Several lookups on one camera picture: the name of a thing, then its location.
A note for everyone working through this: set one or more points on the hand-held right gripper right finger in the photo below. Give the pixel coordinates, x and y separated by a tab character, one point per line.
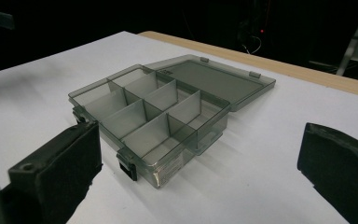
341	168

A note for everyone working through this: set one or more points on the transparent grey compartment storage box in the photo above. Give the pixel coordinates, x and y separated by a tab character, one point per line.
155	124

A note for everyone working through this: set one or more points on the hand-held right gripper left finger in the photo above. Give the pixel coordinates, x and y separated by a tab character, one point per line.
62	174

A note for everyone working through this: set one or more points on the metal stand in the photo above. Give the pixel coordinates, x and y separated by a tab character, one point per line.
355	40

